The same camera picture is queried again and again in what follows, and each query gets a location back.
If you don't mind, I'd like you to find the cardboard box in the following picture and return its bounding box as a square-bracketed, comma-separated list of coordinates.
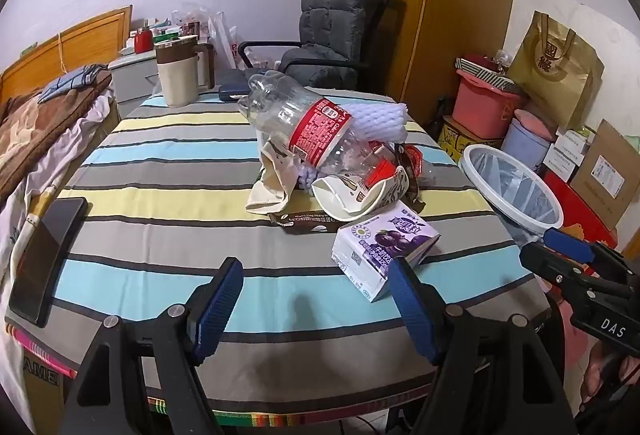
[570, 119, 640, 226]

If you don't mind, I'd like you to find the grey chair cushion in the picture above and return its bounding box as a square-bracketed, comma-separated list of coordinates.
[277, 0, 373, 88]

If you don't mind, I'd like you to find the clear plastic bottle red label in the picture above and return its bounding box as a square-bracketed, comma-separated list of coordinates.
[237, 70, 401, 178]

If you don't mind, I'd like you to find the patterned paper cup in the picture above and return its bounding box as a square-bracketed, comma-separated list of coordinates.
[311, 165, 412, 222]

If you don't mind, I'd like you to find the person's right hand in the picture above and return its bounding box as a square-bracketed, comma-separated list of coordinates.
[580, 345, 618, 411]

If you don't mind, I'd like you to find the black smartphone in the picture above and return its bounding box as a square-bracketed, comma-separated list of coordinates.
[9, 198, 88, 327]

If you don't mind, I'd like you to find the wooden wardrobe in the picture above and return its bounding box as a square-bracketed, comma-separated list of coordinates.
[326, 0, 518, 126]

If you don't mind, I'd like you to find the brown coffee sachet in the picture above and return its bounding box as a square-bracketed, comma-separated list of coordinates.
[267, 211, 341, 233]

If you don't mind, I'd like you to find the blue plaid cloth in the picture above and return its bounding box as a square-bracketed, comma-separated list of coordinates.
[37, 64, 108, 103]

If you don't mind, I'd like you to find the red gift box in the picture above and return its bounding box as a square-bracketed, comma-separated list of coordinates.
[542, 170, 618, 248]

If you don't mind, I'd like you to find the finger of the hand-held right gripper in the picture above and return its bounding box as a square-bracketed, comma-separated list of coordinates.
[545, 227, 633, 286]
[520, 242, 621, 298]

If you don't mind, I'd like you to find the dark blue case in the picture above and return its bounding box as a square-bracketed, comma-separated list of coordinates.
[217, 82, 251, 102]

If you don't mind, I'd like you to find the brown blanket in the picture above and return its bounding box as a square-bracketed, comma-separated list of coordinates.
[0, 70, 113, 201]

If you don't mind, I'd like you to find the yellow floral box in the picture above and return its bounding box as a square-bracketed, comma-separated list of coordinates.
[437, 118, 506, 161]

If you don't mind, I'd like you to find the white foam net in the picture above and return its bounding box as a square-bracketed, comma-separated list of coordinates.
[297, 100, 411, 190]

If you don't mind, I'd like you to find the white plastic bin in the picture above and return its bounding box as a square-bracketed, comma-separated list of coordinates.
[462, 144, 565, 236]

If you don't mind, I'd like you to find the striped flat box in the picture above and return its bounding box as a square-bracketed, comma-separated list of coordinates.
[455, 56, 521, 91]

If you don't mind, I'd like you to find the pale blue bin liner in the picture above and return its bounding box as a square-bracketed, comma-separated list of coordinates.
[472, 150, 558, 226]

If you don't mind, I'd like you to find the purple milk carton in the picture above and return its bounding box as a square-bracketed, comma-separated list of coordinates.
[331, 210, 442, 303]

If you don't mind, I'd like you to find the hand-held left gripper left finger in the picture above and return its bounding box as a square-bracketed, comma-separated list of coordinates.
[59, 256, 246, 435]

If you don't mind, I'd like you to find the grey nightstand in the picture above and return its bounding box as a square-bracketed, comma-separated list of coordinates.
[107, 50, 161, 118]

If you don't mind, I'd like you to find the striped tablecloth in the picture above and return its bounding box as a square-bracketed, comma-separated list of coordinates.
[5, 90, 551, 416]

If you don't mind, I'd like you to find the white plastic bag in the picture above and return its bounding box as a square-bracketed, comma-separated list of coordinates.
[207, 10, 241, 71]

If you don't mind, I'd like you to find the wooden headboard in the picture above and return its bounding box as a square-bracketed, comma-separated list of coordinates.
[0, 5, 133, 101]

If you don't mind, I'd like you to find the pink lid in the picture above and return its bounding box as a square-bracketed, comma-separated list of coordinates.
[514, 108, 558, 141]

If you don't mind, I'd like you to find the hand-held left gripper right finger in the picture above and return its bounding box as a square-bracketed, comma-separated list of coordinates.
[387, 257, 576, 435]

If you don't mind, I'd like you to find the pink plastic tub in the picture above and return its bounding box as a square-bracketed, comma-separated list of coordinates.
[452, 70, 526, 138]

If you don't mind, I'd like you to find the multicolour woven cloth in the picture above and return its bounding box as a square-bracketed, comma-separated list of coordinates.
[5, 320, 501, 431]

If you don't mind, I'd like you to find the lavender cylindrical container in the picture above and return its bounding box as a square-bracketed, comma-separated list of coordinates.
[500, 115, 551, 171]

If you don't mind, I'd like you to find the beige paper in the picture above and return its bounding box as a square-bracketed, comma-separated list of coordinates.
[245, 142, 301, 216]

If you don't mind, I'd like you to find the gold paper bag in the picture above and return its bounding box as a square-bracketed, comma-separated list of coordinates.
[507, 11, 606, 128]

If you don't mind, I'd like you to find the pale pink bed sheet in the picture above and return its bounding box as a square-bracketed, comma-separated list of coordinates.
[0, 95, 121, 416]

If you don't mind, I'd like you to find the beige jug brown lid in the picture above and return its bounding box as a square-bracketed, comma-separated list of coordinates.
[154, 35, 216, 108]

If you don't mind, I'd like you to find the torn brown sachet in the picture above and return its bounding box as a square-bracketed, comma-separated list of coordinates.
[395, 142, 427, 212]

